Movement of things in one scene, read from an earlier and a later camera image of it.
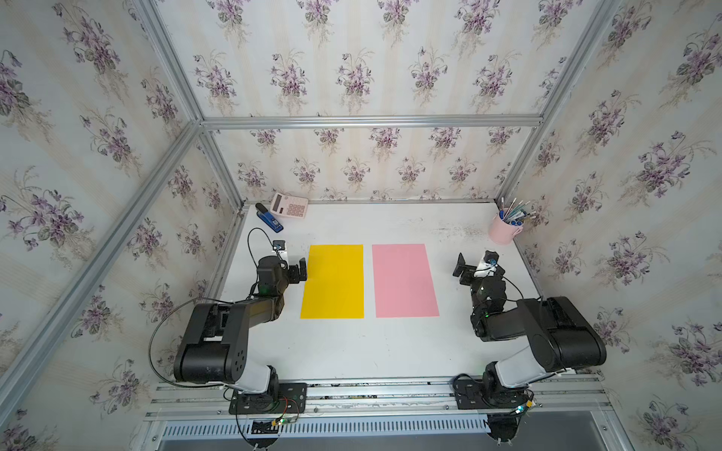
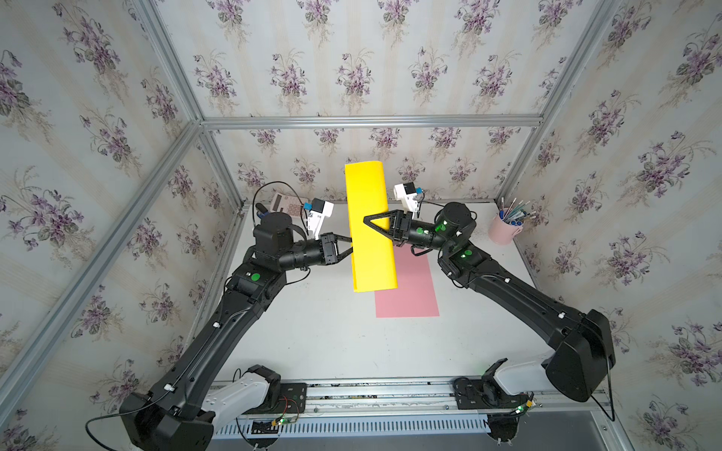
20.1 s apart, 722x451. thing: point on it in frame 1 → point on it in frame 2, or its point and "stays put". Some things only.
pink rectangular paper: (402, 282) stays put
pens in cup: (515, 215) stays put
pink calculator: (289, 206) stays put
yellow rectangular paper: (335, 287) → (373, 257)
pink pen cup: (502, 232) stays put
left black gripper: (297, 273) → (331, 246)
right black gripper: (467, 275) → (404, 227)
